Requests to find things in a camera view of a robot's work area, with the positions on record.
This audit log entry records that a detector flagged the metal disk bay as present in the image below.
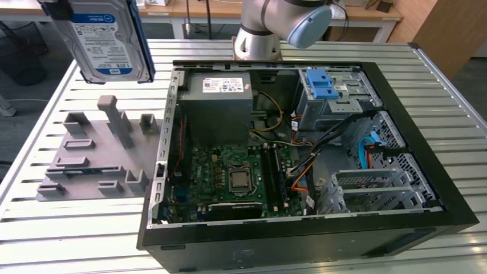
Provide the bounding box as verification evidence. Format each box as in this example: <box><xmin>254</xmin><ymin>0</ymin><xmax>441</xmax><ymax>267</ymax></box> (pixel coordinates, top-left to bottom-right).
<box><xmin>318</xmin><ymin>167</ymin><xmax>445</xmax><ymax>215</ymax></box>

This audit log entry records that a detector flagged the wooden desk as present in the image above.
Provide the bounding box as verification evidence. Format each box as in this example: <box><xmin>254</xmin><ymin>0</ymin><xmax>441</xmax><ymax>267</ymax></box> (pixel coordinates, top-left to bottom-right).
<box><xmin>0</xmin><ymin>0</ymin><xmax>405</xmax><ymax>41</ymax></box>

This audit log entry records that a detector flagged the blue wire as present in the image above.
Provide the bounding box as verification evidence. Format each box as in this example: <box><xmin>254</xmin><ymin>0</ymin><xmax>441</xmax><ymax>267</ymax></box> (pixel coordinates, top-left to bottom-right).
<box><xmin>357</xmin><ymin>130</ymin><xmax>386</xmax><ymax>172</ymax></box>

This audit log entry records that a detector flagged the wooden cabinet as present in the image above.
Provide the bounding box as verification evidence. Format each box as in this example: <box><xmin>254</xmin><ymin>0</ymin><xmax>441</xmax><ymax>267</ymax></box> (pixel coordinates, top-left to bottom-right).
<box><xmin>387</xmin><ymin>0</ymin><xmax>487</xmax><ymax>80</ymax></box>

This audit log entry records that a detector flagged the black graphics card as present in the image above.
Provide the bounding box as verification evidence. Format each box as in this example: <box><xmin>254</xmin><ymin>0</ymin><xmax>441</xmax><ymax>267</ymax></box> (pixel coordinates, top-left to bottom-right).
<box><xmin>207</xmin><ymin>201</ymin><xmax>265</xmax><ymax>221</ymax></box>

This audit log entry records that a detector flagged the black bin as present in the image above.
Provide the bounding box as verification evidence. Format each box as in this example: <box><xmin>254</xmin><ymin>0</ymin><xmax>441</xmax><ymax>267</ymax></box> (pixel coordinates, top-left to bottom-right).
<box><xmin>0</xmin><ymin>21</ymin><xmax>51</xmax><ymax>86</ymax></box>

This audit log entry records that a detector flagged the black wire bundle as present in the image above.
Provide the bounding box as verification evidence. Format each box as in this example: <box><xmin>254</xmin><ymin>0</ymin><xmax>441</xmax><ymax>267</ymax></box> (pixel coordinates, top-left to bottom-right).
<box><xmin>291</xmin><ymin>111</ymin><xmax>382</xmax><ymax>183</ymax></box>

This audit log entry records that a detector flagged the black RAM slot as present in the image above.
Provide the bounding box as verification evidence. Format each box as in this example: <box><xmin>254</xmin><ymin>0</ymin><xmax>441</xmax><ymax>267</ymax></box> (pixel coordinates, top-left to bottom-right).
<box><xmin>263</xmin><ymin>144</ymin><xmax>279</xmax><ymax>212</ymax></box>
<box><xmin>273</xmin><ymin>144</ymin><xmax>290</xmax><ymax>211</ymax></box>

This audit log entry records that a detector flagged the grey table foot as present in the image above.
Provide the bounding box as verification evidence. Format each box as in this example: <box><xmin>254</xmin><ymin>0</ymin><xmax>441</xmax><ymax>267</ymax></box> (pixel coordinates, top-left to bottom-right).
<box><xmin>0</xmin><ymin>94</ymin><xmax>19</xmax><ymax>118</ymax></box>

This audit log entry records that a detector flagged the black PC case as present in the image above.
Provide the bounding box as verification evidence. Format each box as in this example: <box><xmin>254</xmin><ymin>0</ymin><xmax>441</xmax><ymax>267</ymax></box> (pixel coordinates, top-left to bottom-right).
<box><xmin>136</xmin><ymin>59</ymin><xmax>479</xmax><ymax>273</ymax></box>

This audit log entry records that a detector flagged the orange wire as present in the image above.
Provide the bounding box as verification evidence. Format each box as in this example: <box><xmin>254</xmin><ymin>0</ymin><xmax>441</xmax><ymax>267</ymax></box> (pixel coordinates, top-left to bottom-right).
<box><xmin>291</xmin><ymin>164</ymin><xmax>310</xmax><ymax>192</ymax></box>

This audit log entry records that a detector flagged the hard disk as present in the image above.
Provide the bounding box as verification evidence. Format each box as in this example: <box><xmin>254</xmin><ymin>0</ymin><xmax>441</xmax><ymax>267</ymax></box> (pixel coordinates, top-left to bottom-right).
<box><xmin>38</xmin><ymin>0</ymin><xmax>156</xmax><ymax>85</ymax></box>

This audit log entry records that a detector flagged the grey parts rack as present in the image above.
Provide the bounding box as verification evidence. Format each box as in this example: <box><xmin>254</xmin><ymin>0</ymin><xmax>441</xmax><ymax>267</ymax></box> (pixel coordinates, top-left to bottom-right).
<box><xmin>35</xmin><ymin>95</ymin><xmax>164</xmax><ymax>204</ymax></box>

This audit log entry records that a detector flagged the grey power supply unit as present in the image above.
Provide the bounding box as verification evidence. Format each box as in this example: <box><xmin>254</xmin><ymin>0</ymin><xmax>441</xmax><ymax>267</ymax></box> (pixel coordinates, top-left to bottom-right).
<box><xmin>178</xmin><ymin>71</ymin><xmax>255</xmax><ymax>147</ymax></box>

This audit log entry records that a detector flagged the silver CPU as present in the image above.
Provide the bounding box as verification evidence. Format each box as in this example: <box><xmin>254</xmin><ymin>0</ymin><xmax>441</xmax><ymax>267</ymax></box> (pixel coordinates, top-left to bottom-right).
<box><xmin>230</xmin><ymin>170</ymin><xmax>251</xmax><ymax>191</ymax></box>

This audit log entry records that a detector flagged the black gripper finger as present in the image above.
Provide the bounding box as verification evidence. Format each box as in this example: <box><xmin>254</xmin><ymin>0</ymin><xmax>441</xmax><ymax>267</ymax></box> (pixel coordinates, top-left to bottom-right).
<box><xmin>48</xmin><ymin>0</ymin><xmax>74</xmax><ymax>21</ymax></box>

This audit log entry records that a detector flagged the green motherboard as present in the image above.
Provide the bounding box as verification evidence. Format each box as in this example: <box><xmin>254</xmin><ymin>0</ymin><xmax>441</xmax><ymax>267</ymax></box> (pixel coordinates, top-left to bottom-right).
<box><xmin>170</xmin><ymin>144</ymin><xmax>306</xmax><ymax>224</ymax></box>

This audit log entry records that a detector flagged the metal drive cage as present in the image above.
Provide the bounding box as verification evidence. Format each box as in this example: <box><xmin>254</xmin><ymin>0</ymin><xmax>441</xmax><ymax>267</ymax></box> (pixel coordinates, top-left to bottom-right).
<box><xmin>297</xmin><ymin>68</ymin><xmax>383</xmax><ymax>135</ymax></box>

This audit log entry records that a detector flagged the blue plastic latch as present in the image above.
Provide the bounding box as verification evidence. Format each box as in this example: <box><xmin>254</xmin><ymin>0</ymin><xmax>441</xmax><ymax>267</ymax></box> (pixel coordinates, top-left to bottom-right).
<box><xmin>306</xmin><ymin>69</ymin><xmax>341</xmax><ymax>100</ymax></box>

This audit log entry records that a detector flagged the yellow wire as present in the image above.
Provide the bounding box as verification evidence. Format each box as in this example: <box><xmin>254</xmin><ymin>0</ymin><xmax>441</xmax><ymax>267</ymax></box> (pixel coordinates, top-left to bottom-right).
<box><xmin>249</xmin><ymin>90</ymin><xmax>286</xmax><ymax>134</ymax></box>

